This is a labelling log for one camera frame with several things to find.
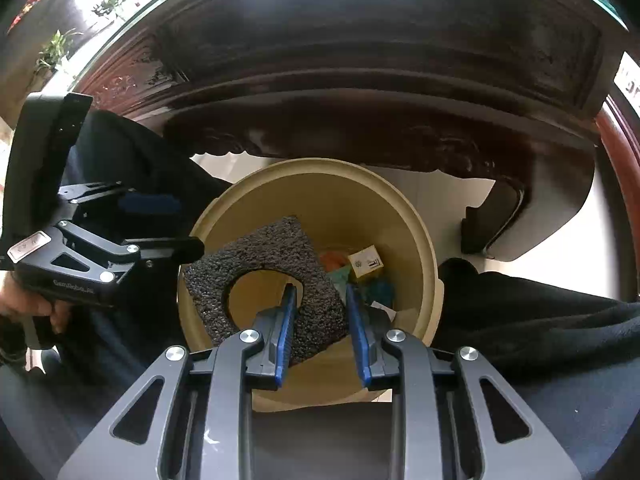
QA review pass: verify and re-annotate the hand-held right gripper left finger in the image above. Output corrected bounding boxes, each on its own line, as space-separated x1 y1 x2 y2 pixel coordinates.
57 282 298 480

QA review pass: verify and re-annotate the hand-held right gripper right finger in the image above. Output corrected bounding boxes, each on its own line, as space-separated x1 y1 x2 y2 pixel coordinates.
345 284 583 480

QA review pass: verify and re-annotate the person's left leg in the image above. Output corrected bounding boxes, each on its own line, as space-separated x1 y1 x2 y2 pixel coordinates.
0 109 232 480

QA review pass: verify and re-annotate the bamboo plant in glass vase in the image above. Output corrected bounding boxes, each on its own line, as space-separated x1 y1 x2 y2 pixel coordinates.
34 27 84 79
91 0 132 24

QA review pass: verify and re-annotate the teal wrapper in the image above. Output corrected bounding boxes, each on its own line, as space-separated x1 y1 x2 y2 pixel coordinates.
327 266 398 311

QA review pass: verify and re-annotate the person's left hand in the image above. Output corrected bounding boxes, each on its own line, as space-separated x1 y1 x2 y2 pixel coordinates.
0 274 73 343

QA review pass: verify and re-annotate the black foam square with hole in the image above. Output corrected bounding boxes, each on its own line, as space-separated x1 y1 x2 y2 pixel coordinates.
184 216 351 368

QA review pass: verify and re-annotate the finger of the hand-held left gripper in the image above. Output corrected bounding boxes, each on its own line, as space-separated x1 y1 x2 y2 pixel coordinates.
59 181 183 217
61 221 206 285

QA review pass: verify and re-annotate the person's leg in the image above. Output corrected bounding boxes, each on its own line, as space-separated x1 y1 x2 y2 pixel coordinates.
430 257 640 480
0 109 232 480

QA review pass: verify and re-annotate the yellow cardboard box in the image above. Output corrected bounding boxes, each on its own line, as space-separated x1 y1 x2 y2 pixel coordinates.
348 245 383 283

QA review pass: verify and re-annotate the person's right leg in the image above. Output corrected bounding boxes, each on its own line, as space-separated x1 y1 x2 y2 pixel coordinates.
430 257 640 480

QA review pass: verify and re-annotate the beige plastic bin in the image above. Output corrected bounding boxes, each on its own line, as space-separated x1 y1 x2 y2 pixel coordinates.
177 157 446 415

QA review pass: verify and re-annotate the dark wooden glass-topped table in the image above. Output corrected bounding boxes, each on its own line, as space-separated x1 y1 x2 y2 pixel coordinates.
75 0 631 263

